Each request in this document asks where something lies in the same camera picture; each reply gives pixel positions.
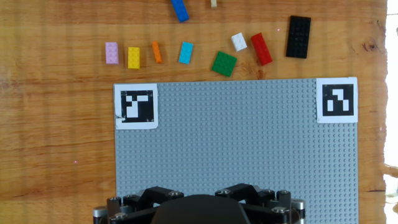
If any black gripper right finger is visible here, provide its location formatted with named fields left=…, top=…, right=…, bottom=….
left=214, top=182, right=307, bottom=224

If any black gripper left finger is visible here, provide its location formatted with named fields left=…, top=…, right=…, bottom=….
left=93, top=185, right=185, bottom=224

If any red Lego brick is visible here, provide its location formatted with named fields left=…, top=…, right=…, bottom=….
left=250, top=32, right=274, bottom=67

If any grey Lego baseplate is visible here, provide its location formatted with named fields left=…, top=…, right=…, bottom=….
left=113, top=77, right=359, bottom=224

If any green Lego plate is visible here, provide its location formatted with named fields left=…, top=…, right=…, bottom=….
left=211, top=50, right=238, bottom=78

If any yellow Lego brick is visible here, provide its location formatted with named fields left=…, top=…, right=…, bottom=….
left=127, top=47, right=141, bottom=70

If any pink Lego brick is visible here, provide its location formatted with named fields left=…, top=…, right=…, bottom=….
left=104, top=42, right=119, bottom=65

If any orange Lego brick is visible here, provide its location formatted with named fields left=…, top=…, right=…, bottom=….
left=151, top=40, right=164, bottom=65

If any cyan Lego brick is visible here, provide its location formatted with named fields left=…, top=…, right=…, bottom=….
left=178, top=41, right=194, bottom=65

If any white Lego brick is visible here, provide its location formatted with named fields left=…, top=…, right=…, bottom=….
left=230, top=32, right=248, bottom=52

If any black Lego plate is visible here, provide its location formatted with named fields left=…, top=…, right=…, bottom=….
left=285, top=15, right=312, bottom=60

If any blue Lego brick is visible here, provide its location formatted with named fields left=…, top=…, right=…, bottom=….
left=170, top=0, right=190, bottom=24

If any square fiducial marker tag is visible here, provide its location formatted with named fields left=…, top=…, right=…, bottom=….
left=113, top=83, right=159, bottom=131
left=315, top=77, right=359, bottom=124

